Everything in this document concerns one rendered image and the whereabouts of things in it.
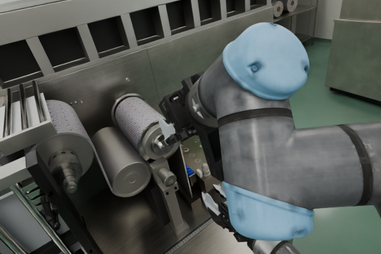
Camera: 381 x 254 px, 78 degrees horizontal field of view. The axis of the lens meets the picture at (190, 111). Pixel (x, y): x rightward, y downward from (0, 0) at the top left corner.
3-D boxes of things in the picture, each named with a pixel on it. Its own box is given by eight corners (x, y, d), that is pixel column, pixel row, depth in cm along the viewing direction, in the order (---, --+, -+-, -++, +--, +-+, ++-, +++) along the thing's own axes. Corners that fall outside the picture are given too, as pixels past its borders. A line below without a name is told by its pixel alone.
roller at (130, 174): (119, 204, 71) (106, 176, 65) (97, 160, 90) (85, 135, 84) (155, 183, 76) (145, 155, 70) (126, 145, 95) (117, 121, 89)
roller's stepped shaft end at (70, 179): (67, 199, 49) (60, 189, 47) (63, 182, 53) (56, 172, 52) (83, 191, 50) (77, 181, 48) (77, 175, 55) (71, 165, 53)
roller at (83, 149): (46, 195, 58) (15, 152, 51) (38, 147, 77) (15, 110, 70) (101, 166, 64) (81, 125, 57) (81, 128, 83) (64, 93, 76)
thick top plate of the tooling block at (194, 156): (206, 193, 88) (204, 181, 84) (157, 143, 118) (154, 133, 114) (237, 170, 94) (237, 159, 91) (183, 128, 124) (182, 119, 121)
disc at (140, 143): (145, 171, 73) (131, 133, 65) (145, 170, 73) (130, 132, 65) (185, 148, 79) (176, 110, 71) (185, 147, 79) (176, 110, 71)
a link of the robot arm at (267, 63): (250, 100, 18) (236, 6, 21) (199, 128, 28) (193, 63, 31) (326, 102, 21) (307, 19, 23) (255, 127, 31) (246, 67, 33)
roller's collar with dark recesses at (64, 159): (58, 191, 53) (45, 171, 50) (55, 176, 58) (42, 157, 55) (87, 176, 56) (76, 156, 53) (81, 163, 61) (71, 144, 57)
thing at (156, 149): (169, 156, 73) (149, 155, 69) (166, 153, 75) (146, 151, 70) (178, 135, 72) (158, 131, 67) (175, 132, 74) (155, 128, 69)
